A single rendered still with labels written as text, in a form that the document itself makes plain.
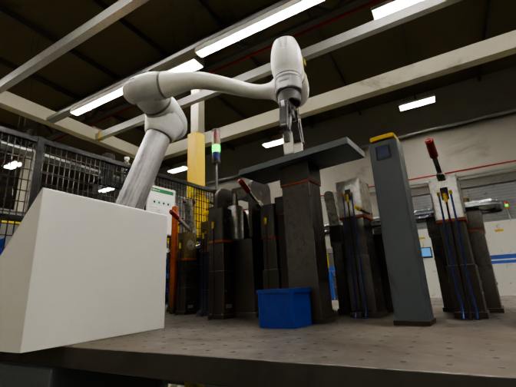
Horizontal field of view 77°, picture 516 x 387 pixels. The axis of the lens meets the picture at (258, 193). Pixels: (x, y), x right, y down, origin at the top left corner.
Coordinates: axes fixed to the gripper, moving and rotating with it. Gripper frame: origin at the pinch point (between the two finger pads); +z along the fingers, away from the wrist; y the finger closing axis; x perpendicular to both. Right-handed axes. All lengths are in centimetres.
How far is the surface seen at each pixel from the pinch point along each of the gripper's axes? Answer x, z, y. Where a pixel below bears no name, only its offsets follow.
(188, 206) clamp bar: -64, 3, -28
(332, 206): 5.8, 14.9, -19.1
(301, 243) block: 0.9, 29.3, 2.8
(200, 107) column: -510, -501, -633
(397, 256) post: 25.4, 35.0, 6.7
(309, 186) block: 5.0, 13.3, 3.1
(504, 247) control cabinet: 190, -19, -815
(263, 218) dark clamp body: -17.9, 16.9, -13.1
